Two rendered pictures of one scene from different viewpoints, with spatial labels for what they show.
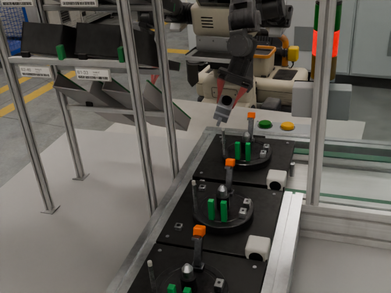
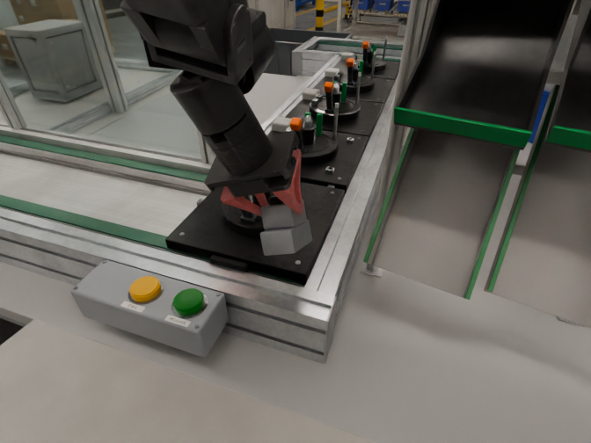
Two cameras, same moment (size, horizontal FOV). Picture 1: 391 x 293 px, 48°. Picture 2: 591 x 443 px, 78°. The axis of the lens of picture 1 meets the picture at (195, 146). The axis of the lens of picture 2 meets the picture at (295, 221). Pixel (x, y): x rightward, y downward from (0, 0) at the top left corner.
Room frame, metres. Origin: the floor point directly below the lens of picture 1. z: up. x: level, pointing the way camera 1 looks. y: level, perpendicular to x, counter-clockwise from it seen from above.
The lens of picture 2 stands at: (1.55, -0.08, 1.35)
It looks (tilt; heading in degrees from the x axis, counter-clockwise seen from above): 38 degrees down; 180
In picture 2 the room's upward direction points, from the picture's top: straight up
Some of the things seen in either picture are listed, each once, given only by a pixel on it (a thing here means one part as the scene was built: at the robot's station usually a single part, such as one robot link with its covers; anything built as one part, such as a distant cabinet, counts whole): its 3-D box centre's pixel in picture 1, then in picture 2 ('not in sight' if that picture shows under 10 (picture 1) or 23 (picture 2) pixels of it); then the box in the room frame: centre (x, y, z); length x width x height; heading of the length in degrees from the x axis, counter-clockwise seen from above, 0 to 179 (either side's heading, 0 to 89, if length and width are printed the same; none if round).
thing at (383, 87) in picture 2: not in sight; (353, 72); (0.33, 0.11, 1.01); 0.24 x 0.24 x 0.13; 70
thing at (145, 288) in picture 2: (287, 127); (146, 290); (1.21, -0.29, 0.96); 0.04 x 0.04 x 0.02
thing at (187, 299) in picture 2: (265, 125); (189, 303); (1.23, -0.23, 0.96); 0.04 x 0.04 x 0.02
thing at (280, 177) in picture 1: (276, 181); not in sight; (0.91, -0.20, 0.97); 0.05 x 0.05 x 0.04; 70
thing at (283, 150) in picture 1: (246, 160); (263, 216); (1.03, -0.14, 0.96); 0.24 x 0.24 x 0.02; 70
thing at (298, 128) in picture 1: (287, 135); (151, 304); (1.21, -0.29, 0.93); 0.21 x 0.07 x 0.06; 70
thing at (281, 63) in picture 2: not in sight; (300, 54); (-1.11, -0.03, 0.73); 0.62 x 0.42 x 0.23; 70
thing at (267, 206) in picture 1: (222, 199); (307, 132); (0.79, -0.05, 1.01); 0.24 x 0.24 x 0.13; 70
